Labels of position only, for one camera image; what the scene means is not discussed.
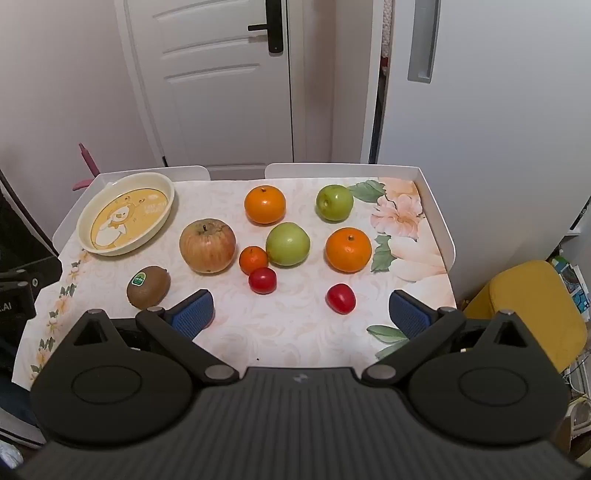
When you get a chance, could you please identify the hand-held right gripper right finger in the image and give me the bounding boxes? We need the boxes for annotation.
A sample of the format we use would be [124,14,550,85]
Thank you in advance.
[361,289,532,386]

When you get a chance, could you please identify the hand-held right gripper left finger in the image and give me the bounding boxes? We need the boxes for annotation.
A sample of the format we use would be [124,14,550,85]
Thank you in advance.
[69,288,241,386]

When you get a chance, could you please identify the brown kiwi with sticker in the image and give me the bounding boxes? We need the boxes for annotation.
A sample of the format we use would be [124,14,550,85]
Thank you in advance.
[126,266,171,310]

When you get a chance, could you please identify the large red apple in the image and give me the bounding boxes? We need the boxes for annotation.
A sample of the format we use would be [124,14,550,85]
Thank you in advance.
[179,218,237,275]

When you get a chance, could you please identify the red cherry tomato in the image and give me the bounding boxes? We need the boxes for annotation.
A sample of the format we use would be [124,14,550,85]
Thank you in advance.
[325,283,356,315]
[248,267,278,294]

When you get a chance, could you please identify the small orange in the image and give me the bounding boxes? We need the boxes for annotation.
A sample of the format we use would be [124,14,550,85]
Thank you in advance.
[239,246,269,276]

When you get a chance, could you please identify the green apple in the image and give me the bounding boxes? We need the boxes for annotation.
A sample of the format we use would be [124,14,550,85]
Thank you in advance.
[316,185,355,222]
[265,222,311,267]

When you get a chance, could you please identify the cream oval plate duck print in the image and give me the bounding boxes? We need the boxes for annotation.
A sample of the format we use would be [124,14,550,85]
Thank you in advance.
[76,172,176,257]

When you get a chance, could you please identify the dark cloth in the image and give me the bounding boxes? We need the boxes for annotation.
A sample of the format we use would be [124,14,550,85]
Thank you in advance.
[0,168,63,278]

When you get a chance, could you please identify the large orange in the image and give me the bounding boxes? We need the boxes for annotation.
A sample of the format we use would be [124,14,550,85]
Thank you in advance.
[244,185,286,225]
[325,227,373,273]

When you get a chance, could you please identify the white rimmed table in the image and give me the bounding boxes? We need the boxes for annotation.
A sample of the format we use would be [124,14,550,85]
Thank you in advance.
[52,162,458,310]

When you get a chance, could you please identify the yellow chair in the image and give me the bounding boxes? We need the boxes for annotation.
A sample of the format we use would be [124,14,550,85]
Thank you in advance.
[464,261,589,374]

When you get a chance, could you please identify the colourful printed books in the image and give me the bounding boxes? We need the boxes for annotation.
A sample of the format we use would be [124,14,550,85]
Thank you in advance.
[549,254,591,324]

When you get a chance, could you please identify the white refrigerator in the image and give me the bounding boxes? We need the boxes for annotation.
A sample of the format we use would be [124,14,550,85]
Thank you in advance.
[369,0,591,315]

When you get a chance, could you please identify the white panel door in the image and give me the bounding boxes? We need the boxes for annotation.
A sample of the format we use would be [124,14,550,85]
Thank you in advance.
[115,0,296,168]

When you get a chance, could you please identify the grey refrigerator handle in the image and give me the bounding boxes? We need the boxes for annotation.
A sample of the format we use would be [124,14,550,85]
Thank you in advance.
[407,0,441,84]

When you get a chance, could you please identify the black door lock handle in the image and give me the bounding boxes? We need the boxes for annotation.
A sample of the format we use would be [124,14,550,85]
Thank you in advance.
[248,0,283,54]

